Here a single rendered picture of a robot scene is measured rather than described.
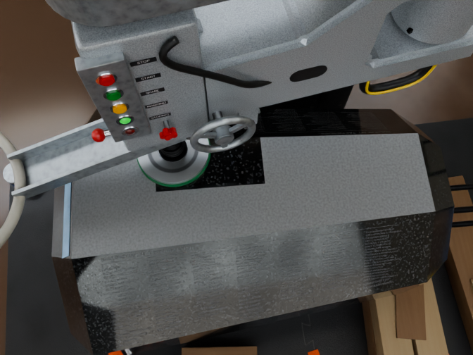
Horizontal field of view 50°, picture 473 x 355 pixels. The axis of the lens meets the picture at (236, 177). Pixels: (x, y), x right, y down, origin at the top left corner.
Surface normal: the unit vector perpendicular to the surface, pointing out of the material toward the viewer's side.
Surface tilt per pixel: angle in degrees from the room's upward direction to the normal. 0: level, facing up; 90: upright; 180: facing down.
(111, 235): 0
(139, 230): 0
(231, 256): 45
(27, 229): 0
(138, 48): 90
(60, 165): 15
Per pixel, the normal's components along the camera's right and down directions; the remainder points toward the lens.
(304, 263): 0.09, 0.41
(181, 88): 0.26, 0.91
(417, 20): -0.65, 0.71
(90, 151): -0.25, -0.27
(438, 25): -0.24, 0.91
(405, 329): 0.00, -0.35
